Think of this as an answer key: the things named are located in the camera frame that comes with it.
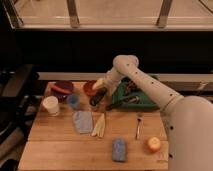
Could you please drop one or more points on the purple plate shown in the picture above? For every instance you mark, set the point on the purple plate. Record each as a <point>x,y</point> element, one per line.
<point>67,85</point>

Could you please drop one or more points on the light blue cloth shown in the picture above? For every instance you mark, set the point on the light blue cloth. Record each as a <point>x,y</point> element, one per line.
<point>83,121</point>

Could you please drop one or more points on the orange carrot toy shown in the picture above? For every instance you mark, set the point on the orange carrot toy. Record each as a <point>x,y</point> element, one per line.
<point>58,89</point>

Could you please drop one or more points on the black handled ladle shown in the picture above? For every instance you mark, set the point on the black handled ladle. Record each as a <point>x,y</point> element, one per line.
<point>132,99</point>

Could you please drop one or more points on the silver fork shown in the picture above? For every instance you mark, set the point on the silver fork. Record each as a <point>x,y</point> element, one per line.
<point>139,122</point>

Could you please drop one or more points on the orange fruit toy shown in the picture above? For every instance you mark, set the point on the orange fruit toy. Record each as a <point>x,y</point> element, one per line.
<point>154,144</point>

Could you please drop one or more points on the blue plastic cup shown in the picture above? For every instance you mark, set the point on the blue plastic cup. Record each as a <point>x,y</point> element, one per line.
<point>73,101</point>

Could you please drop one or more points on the dark grape bunch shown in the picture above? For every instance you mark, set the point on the dark grape bunch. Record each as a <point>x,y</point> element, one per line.
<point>130,86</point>

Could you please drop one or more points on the green plastic bin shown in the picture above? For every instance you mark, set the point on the green plastic bin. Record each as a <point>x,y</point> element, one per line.
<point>145,102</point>

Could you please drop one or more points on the white paper cup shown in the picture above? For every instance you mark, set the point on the white paper cup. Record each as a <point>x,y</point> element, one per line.
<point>51,104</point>

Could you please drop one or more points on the blue sponge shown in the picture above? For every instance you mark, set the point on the blue sponge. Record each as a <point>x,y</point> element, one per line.
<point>119,153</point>

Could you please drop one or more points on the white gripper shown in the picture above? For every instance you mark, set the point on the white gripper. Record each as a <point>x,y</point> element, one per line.
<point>111,81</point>

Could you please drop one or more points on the yellow banana peel toy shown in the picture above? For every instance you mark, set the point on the yellow banana peel toy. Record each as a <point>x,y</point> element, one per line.
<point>99,127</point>

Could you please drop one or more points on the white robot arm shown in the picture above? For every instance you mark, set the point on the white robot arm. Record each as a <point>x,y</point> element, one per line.
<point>190,117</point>

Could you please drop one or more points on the red bowl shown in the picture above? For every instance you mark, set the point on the red bowl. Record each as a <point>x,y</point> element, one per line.
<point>87,88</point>

